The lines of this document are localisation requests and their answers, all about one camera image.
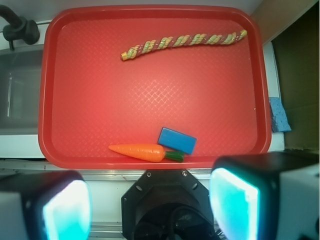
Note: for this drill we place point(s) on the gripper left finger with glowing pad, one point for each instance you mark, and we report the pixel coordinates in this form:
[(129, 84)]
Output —
[(53, 205)]

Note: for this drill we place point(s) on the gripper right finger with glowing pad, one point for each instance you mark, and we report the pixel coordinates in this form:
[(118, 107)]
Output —
[(270, 196)]

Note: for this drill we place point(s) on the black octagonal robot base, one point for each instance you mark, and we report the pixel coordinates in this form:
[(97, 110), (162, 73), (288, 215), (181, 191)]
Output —
[(167, 205)]

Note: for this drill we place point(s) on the blue sponge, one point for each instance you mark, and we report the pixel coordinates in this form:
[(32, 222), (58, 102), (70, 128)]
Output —
[(279, 120)]

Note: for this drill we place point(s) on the blue rectangular block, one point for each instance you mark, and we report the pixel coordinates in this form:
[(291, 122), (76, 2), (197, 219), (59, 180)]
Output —
[(177, 140)]

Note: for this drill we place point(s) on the orange toy carrot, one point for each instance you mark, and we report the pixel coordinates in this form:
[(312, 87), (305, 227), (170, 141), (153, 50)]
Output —
[(148, 152)]

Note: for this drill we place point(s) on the red plastic tray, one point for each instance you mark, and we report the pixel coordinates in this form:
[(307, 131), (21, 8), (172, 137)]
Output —
[(119, 74)]

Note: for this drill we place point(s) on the grey sink basin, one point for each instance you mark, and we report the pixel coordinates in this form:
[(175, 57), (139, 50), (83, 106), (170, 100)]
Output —
[(20, 79)]

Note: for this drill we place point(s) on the black faucet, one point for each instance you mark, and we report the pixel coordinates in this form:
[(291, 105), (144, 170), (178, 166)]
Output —
[(18, 28)]

